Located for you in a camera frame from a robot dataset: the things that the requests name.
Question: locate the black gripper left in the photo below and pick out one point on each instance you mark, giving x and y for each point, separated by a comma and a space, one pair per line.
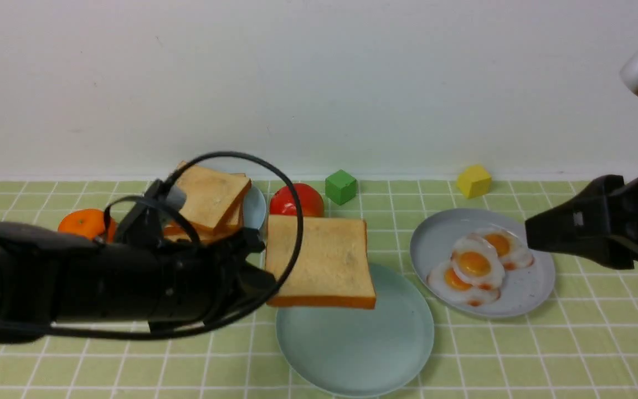
218, 285

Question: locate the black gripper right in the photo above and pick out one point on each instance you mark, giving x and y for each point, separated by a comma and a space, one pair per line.
594, 225

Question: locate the toast slice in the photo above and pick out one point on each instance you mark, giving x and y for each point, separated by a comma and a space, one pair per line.
212, 195
332, 268
231, 225

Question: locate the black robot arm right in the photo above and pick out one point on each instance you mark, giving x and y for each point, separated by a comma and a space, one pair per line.
600, 223

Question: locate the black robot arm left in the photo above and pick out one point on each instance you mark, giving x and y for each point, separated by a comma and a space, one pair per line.
60, 284

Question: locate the light blue bread plate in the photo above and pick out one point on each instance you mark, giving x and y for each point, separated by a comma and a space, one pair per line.
254, 209

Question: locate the orange mandarin fruit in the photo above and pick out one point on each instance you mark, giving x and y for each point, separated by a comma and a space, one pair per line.
88, 223

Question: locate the yellow cube block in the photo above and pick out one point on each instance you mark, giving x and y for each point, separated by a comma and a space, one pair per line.
474, 181

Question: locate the green checked tablecloth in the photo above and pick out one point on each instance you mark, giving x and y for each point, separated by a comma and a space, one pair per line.
582, 343

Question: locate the teal empty centre plate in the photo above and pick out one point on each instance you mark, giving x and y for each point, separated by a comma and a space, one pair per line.
361, 353

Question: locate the green cube block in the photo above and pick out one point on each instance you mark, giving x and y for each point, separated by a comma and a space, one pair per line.
341, 187

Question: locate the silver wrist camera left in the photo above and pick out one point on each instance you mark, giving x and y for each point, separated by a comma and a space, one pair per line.
176, 198

